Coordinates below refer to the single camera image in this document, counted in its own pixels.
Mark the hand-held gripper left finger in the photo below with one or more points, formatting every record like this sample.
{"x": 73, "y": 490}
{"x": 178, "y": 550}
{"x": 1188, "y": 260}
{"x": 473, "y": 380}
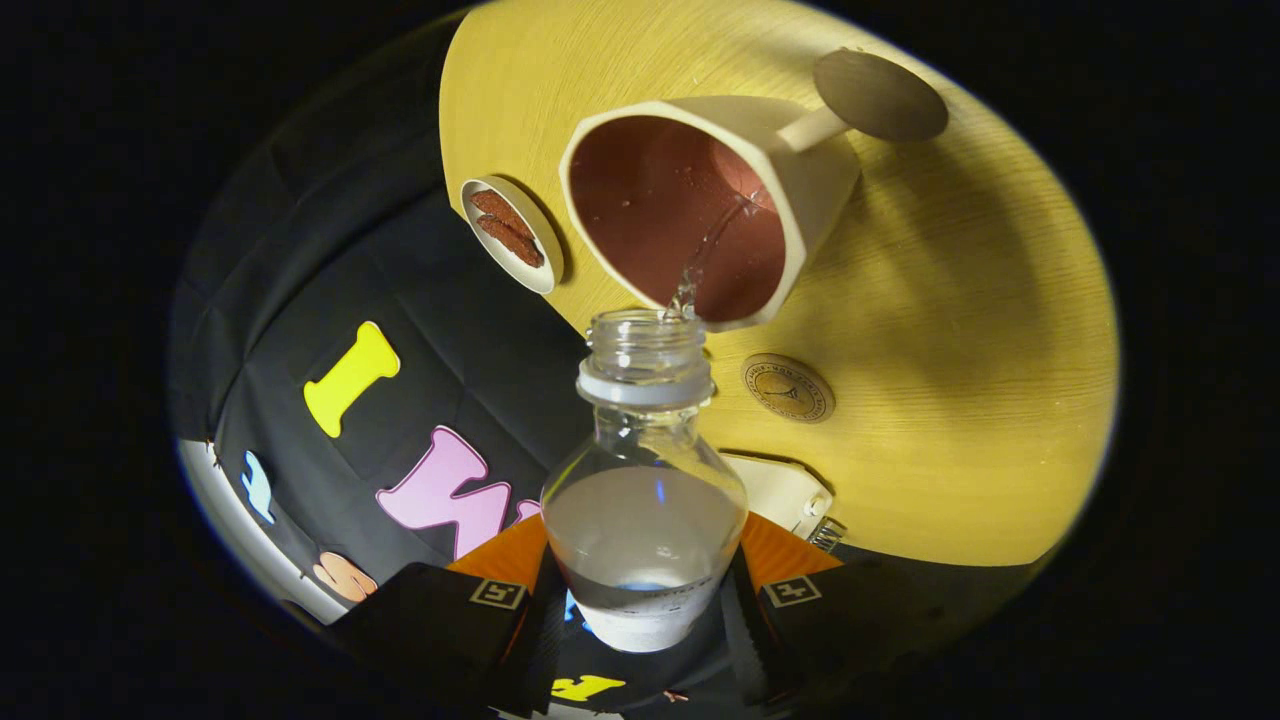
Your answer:
{"x": 540, "y": 650}

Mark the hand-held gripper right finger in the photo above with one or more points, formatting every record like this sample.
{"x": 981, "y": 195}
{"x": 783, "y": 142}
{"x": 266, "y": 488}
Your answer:
{"x": 745, "y": 650}

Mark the clear plastic juice bottle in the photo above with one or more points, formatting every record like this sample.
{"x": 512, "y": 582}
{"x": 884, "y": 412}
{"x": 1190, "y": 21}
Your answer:
{"x": 645, "y": 540}

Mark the round wooden coaster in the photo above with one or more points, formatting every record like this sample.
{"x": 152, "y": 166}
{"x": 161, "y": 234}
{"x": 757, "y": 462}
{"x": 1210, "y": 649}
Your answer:
{"x": 788, "y": 388}

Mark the cream toaster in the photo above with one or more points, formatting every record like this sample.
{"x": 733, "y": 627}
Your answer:
{"x": 780, "y": 495}

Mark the wooden table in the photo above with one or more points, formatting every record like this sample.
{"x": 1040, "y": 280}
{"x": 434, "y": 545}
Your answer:
{"x": 950, "y": 350}

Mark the white round plate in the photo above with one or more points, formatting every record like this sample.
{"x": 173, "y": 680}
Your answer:
{"x": 535, "y": 280}

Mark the red meat piece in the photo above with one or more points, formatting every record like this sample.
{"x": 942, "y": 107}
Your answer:
{"x": 500, "y": 212}
{"x": 512, "y": 242}

